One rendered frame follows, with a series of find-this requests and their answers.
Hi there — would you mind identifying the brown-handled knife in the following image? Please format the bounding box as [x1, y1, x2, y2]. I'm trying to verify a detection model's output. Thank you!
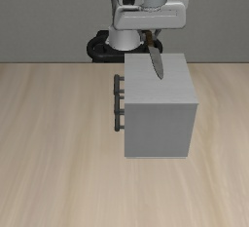
[144, 31, 164, 81]

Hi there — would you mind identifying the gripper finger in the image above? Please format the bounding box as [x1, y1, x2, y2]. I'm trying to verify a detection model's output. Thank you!
[138, 29, 148, 45]
[153, 28, 162, 41]

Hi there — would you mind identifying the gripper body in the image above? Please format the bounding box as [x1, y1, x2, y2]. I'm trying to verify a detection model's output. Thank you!
[112, 0, 190, 31]

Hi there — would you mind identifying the grey cabinet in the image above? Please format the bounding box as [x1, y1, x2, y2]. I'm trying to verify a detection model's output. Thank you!
[113, 53, 199, 159]

